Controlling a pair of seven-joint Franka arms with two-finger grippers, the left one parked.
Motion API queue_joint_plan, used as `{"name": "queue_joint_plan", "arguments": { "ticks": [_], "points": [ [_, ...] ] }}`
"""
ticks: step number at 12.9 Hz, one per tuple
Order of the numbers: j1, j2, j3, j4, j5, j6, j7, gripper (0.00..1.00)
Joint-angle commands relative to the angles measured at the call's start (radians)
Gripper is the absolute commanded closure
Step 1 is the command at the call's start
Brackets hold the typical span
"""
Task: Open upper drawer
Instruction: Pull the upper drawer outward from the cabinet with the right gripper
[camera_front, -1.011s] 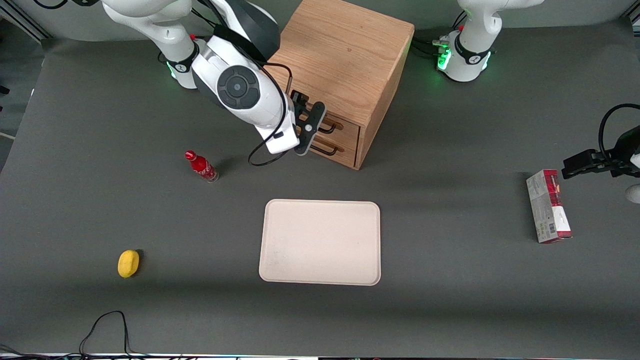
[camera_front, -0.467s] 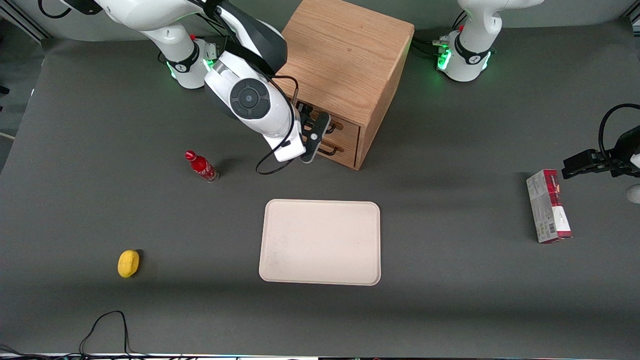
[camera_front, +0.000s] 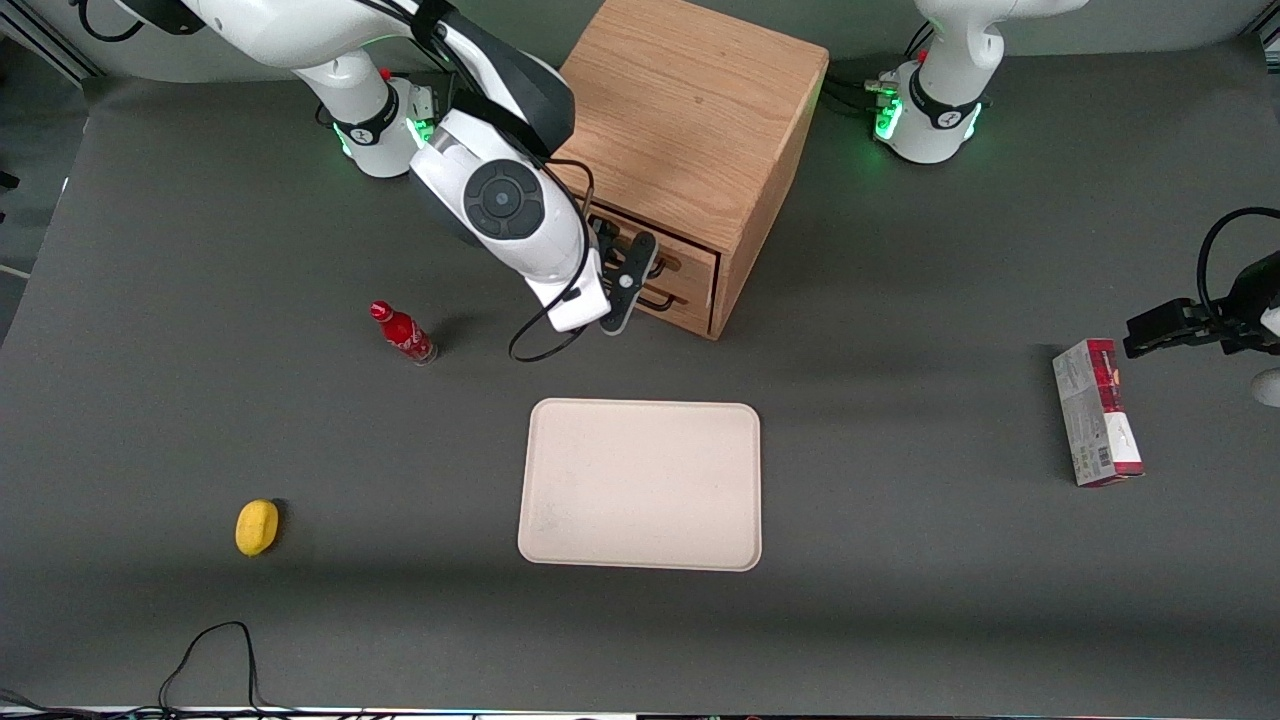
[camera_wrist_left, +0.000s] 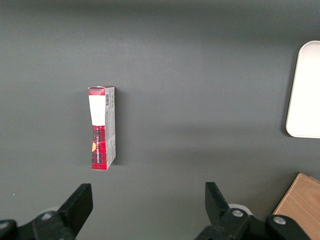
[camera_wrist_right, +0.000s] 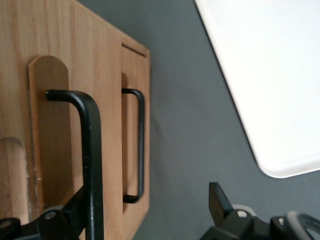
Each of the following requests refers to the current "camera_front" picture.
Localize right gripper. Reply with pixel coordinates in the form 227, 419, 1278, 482
523, 214, 660, 337

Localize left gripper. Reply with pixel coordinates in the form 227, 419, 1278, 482
1124, 252, 1280, 360

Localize longer black drawer handle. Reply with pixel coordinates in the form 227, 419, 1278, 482
590, 212, 690, 277

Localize wooden drawer with longer handle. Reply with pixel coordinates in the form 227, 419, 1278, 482
583, 198, 723, 301

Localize wooden drawer cabinet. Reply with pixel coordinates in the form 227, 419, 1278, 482
545, 0, 830, 342

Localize grey and red carton box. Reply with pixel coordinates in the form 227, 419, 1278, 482
1051, 338, 1146, 489

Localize red cola bottle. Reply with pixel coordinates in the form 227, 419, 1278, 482
369, 299, 440, 367

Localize beige plastic tray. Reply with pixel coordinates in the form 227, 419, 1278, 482
517, 397, 764, 573

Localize dark grey table mat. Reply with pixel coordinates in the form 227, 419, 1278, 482
0, 40, 1280, 717

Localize yellow lemon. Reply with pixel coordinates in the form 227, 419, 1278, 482
235, 499, 281, 557

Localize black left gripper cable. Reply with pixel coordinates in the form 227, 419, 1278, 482
1197, 206, 1280, 313

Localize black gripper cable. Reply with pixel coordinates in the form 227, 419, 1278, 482
1197, 206, 1280, 313
507, 157, 599, 364

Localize wooden drawer with shorter handle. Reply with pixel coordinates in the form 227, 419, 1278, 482
632, 268, 719, 338

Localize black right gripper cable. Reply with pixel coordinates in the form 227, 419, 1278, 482
507, 157, 599, 364

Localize black left arm base cables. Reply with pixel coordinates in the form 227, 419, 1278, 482
822, 20, 936, 121

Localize black arm base cables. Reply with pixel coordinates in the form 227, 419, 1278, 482
822, 20, 936, 121
315, 60, 461, 131

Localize black right arm base cables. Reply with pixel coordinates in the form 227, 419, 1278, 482
315, 60, 461, 131

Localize thin black looped cable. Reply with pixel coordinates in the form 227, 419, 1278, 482
0, 620, 301, 720

